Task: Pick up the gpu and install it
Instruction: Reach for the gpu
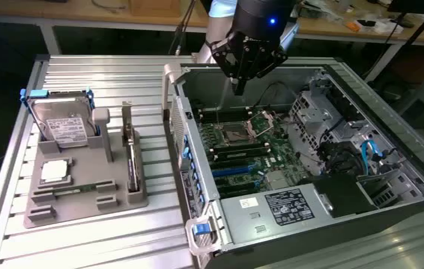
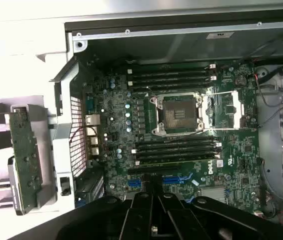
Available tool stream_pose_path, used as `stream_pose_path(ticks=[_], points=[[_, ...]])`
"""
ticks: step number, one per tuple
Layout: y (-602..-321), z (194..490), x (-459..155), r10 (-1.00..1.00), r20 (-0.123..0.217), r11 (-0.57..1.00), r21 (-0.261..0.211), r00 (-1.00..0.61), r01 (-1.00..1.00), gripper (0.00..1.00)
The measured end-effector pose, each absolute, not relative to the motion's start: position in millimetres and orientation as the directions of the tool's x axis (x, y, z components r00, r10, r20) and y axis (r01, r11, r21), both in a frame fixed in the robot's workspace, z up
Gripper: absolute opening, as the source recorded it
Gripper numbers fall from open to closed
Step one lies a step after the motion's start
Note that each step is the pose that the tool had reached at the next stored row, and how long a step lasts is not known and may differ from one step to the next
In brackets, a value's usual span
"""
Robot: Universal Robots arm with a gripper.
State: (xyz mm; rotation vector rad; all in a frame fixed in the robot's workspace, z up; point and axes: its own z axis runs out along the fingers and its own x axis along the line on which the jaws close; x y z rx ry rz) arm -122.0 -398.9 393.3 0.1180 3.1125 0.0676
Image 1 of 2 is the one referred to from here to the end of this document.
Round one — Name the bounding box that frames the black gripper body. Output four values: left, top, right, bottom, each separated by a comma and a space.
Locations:
229, 0, 298, 48

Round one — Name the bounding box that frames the grey metal disk bay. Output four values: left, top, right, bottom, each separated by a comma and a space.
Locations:
288, 78, 370, 157

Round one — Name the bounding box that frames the metal socket cover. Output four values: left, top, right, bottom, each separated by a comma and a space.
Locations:
247, 110, 278, 138

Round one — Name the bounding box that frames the CPU socket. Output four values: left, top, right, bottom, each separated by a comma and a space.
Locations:
220, 122, 254, 146

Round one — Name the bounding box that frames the black installed RAM stick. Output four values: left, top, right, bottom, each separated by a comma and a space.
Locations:
215, 145, 268, 162

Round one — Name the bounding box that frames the green motherboard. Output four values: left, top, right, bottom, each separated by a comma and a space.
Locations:
196, 108, 310, 197

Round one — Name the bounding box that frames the black monitor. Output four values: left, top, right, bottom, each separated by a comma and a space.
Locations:
384, 0, 424, 14

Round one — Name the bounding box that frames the silver chipset heat sink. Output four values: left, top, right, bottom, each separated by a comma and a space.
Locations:
266, 171, 295, 189

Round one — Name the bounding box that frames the silver hard disk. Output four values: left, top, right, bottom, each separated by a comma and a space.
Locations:
29, 96, 92, 149

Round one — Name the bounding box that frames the blue disk carrier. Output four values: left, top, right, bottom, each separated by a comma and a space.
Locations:
18, 87, 96, 141

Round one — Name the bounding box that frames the grey parts rack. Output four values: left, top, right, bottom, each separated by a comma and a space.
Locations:
22, 108, 148, 229

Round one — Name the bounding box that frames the grey power supply unit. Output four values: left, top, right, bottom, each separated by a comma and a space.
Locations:
219, 183, 334, 244

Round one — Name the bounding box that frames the silver CPU chip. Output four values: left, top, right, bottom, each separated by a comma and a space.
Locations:
41, 161, 69, 182

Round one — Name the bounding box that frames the green RAM stick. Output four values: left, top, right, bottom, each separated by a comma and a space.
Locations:
52, 183, 99, 196

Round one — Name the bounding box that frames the black open PC case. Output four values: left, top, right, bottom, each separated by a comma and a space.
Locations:
160, 63, 424, 269

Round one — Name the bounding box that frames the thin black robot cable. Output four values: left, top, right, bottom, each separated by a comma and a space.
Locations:
168, 0, 197, 55

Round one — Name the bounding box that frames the wooden desk white frame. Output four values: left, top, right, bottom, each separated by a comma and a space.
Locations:
0, 0, 209, 55
294, 0, 424, 82

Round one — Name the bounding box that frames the blue disk wire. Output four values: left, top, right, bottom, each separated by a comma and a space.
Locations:
359, 139, 383, 176

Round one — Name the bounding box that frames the blue case handle latch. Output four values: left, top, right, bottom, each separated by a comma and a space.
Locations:
191, 222, 211, 235

